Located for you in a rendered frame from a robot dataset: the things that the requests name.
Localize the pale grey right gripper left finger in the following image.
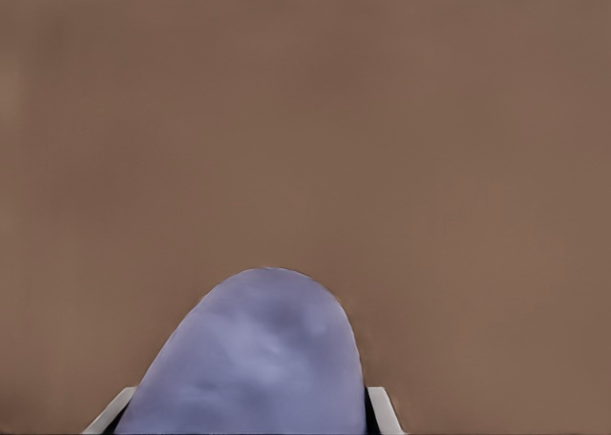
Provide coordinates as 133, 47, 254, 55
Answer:
81, 386, 138, 435

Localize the rounded blue-grey object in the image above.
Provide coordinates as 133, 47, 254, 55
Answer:
110, 265, 369, 435

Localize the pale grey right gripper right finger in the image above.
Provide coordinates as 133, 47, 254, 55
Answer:
365, 385, 405, 435

